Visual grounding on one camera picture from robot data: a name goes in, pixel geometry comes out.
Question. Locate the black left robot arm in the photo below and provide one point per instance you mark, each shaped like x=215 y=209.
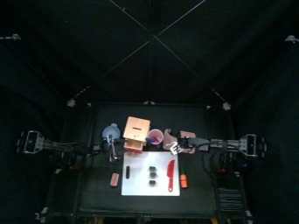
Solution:
x=58 y=145

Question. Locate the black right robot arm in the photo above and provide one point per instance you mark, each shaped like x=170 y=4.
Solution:
x=234 y=143

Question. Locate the pink rectangular plate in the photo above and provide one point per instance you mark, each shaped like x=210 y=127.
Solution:
x=187 y=134

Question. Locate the black sushi toy on plate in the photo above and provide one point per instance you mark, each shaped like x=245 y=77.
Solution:
x=174 y=131

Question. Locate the pink salmon sushi toy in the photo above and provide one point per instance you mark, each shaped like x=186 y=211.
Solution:
x=114 y=179

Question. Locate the red toy knife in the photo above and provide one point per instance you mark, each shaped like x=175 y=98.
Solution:
x=171 y=175

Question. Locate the small black sushi piece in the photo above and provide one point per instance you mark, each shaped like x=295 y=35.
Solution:
x=153 y=174
x=153 y=168
x=153 y=183

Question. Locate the red plastic cup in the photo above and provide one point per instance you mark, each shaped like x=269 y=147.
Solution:
x=157 y=136

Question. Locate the blue toy in cup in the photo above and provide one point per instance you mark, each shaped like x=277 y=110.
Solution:
x=151 y=140

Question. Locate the wooden box with red drawer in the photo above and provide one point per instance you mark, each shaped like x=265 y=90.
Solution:
x=137 y=129

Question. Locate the orange toy carrot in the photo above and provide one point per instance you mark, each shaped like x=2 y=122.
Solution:
x=183 y=181

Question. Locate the white text label sticker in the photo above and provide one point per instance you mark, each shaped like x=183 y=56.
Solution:
x=230 y=201

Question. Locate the white frame middle bracket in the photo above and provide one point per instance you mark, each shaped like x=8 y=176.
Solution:
x=149 y=102

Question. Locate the grey frame clamp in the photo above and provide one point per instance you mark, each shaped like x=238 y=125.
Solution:
x=14 y=37
x=291 y=38

